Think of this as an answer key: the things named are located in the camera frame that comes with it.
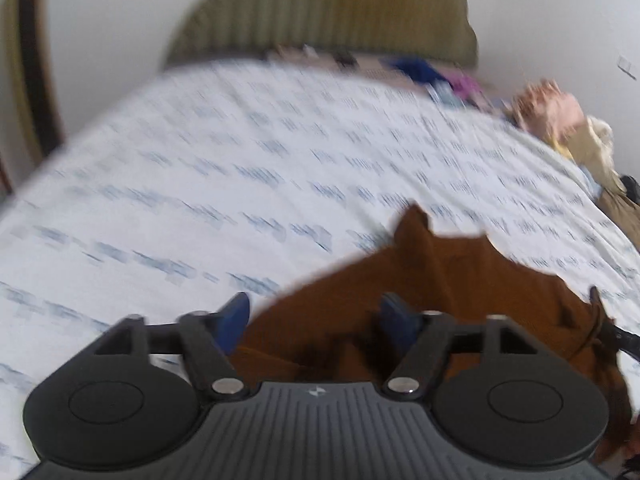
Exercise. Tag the olive brown coat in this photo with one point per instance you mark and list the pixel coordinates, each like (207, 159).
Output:
(622, 208)

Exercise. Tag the brown knit sweater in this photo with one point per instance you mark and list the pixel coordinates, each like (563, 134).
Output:
(329, 329)

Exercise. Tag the olive padded headboard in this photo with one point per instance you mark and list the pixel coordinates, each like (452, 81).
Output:
(436, 29)

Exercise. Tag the pink garment pile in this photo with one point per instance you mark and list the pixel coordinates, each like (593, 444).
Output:
(547, 112)

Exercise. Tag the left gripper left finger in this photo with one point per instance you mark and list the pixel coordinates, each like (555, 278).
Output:
(204, 341)

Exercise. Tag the dark blue garment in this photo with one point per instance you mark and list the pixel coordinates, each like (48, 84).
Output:
(417, 69)

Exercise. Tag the white script-print bed sheet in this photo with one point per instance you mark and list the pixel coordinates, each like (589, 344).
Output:
(247, 176)

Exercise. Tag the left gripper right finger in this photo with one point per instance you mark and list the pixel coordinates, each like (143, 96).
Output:
(425, 342)

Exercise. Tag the gold tower air conditioner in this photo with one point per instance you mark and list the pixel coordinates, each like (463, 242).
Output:
(28, 54)

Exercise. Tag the cream quilted jacket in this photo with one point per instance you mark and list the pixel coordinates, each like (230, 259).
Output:
(591, 145)

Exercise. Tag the purple garment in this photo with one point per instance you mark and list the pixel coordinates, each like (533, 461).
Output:
(468, 89)

